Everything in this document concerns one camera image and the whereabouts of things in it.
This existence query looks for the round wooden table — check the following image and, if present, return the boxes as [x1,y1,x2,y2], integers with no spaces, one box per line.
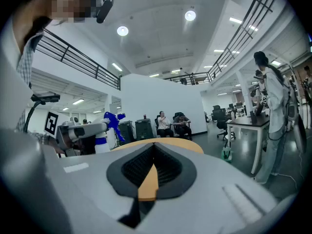
[111,137,204,202]

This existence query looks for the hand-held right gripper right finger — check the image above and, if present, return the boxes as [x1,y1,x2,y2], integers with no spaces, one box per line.
[136,142,298,234]

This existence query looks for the black office chair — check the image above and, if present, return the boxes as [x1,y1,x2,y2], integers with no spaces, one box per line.
[216,108,236,141]
[211,104,228,123]

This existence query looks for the white cable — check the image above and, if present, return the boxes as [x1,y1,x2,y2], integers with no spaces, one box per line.
[277,152,306,193]

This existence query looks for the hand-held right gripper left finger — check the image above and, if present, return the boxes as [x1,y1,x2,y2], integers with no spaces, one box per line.
[41,142,155,234]

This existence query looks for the dark desk with white legs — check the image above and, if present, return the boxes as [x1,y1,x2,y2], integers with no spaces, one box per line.
[226,113,271,175]

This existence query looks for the black equipment case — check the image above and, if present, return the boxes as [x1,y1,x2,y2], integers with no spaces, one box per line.
[117,120,135,144]
[135,118,155,141]

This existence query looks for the black head camera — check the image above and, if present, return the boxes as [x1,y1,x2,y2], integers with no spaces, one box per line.
[96,0,115,24]

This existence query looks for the person's checked shirt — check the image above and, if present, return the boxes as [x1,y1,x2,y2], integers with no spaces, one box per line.
[15,32,45,89]

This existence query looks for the black mezzanine railing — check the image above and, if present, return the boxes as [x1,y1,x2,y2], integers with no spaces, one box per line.
[162,71,213,86]
[207,0,281,83]
[36,29,121,91]

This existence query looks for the group of ceiling strip lights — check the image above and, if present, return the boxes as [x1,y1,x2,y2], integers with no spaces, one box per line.
[62,17,282,114]

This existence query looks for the person's head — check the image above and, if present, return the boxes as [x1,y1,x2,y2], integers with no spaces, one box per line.
[11,0,103,56]

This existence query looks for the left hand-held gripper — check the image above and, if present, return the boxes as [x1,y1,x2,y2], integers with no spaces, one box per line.
[43,111,111,157]

